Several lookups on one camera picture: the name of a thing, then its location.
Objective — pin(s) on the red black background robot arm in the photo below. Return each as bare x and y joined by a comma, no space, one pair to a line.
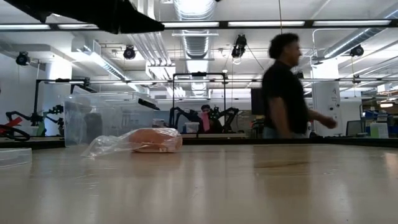
15,124

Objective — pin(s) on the orange elastic bandage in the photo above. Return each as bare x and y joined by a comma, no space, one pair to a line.
155,140

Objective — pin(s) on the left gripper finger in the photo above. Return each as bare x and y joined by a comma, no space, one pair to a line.
136,21

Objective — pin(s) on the white background bin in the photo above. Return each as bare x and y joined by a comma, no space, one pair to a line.
192,127

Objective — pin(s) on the clear plastic bag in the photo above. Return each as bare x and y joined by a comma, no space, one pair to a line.
105,146

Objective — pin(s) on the white plastic jug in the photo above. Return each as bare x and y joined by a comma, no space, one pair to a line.
379,130

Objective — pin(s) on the shelf with blue bins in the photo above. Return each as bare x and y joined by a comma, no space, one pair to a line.
377,119

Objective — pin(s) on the person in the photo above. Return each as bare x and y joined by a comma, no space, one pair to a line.
209,119
283,93

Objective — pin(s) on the clear plastic container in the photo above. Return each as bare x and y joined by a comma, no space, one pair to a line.
124,112

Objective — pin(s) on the black table frame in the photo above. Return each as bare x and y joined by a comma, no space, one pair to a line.
342,141

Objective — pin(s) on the black background robot arm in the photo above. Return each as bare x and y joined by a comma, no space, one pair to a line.
229,113
183,113

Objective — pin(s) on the white column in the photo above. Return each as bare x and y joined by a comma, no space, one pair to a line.
326,96

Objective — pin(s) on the black monitor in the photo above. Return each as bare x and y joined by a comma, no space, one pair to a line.
256,101

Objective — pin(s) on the grey chair back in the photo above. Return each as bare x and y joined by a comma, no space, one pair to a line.
354,128

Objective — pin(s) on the black ceiling camera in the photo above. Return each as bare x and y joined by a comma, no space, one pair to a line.
301,74
357,50
22,58
129,53
239,46

